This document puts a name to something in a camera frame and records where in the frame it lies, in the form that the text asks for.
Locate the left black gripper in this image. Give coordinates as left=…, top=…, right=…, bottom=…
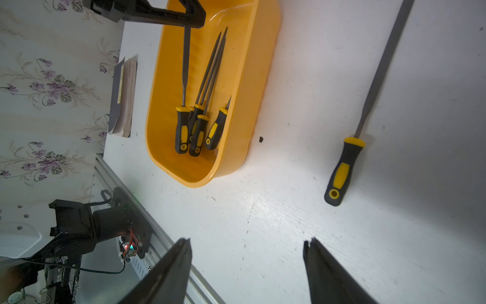
left=82, top=0, right=206, bottom=29

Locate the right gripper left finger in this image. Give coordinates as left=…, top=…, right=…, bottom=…
left=120, top=238, right=192, bottom=304

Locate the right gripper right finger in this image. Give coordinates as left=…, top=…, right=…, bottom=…
left=303, top=238, right=376, bottom=303

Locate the yellow plastic storage tray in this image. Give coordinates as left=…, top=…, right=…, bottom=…
left=146, top=1, right=281, bottom=187

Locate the yellow-black file tool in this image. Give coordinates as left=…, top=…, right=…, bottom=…
left=175, top=26, right=191, bottom=154
left=323, top=0, right=414, bottom=206
left=189, top=33, right=221, bottom=143
left=205, top=97, right=232, bottom=150
left=189, top=28, right=228, bottom=157

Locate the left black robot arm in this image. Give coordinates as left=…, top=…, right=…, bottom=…
left=1, top=1, right=129, bottom=301

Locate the dark blue notebook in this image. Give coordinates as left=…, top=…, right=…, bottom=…
left=108, top=55, right=138, bottom=138

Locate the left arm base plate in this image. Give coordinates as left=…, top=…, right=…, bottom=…
left=112, top=187, right=154, bottom=260

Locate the aluminium mounting rail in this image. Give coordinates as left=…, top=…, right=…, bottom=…
left=94, top=153, right=225, bottom=303

